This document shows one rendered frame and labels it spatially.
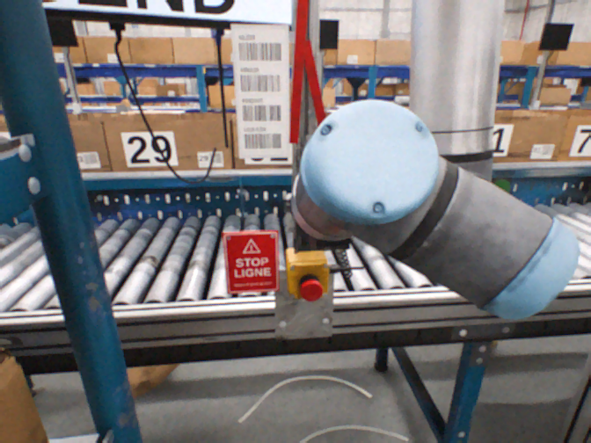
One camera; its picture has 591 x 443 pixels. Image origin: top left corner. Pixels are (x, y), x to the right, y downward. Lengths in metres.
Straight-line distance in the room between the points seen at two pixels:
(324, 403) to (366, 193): 1.36
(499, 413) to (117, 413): 1.53
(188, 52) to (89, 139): 4.57
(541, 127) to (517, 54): 5.47
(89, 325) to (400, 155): 0.23
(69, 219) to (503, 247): 0.27
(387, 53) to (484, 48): 5.66
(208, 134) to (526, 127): 1.10
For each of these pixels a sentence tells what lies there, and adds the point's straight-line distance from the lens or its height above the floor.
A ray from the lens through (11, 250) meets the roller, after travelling 1.23.
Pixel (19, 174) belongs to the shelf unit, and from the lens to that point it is 0.20.
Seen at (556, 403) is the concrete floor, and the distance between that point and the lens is 1.86.
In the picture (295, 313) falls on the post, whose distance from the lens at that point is 0.74.
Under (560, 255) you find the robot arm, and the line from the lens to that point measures 0.31.
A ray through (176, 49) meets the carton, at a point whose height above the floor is 1.57.
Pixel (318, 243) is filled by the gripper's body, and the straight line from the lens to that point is 0.40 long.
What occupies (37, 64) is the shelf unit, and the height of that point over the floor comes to 1.17.
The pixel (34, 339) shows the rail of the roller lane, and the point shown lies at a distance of 0.88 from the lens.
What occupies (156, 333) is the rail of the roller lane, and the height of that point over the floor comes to 0.70.
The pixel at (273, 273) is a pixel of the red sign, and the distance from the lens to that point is 0.68.
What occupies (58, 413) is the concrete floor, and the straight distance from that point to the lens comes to 1.77.
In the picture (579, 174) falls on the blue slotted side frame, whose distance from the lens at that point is 1.64.
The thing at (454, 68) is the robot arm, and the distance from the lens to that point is 0.40.
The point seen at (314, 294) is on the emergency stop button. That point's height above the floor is 0.84.
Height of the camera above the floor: 1.17
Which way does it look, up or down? 22 degrees down
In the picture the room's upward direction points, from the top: straight up
